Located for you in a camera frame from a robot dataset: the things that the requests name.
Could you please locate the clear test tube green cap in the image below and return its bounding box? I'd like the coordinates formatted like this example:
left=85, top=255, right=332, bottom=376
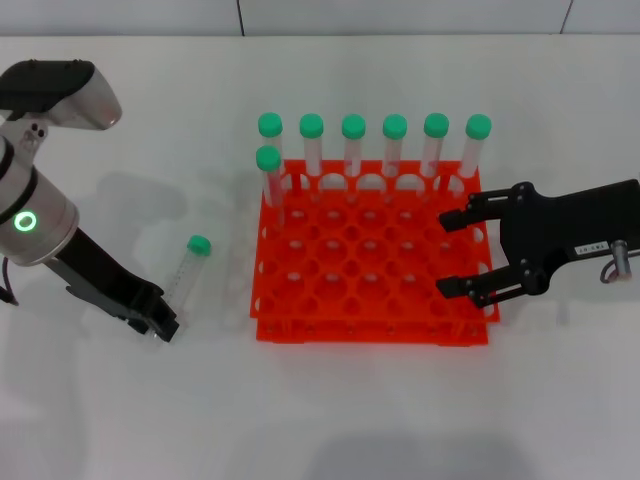
left=457, top=113, right=493, bottom=199
left=257, top=112, right=289, bottom=176
left=254, top=145, right=287, bottom=234
left=382, top=113, right=409, bottom=201
left=341, top=113, right=367, bottom=201
left=423, top=113, right=450, bottom=199
left=149, top=233, right=213, bottom=346
left=298, top=113, right=326, bottom=201

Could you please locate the right wrist silver cable plug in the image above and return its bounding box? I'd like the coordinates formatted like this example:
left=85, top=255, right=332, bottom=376
left=598, top=238, right=640, bottom=285

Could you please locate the left wrist plug black cable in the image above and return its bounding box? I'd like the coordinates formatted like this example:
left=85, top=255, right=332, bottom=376
left=0, top=255, right=20, bottom=307

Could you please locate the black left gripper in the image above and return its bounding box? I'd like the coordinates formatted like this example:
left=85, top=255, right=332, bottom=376
left=47, top=227, right=181, bottom=345

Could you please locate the orange plastic test tube rack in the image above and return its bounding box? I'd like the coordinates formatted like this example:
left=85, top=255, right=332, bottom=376
left=248, top=158, right=501, bottom=347

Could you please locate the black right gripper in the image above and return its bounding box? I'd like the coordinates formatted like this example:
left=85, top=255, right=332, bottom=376
left=435, top=178, right=640, bottom=310

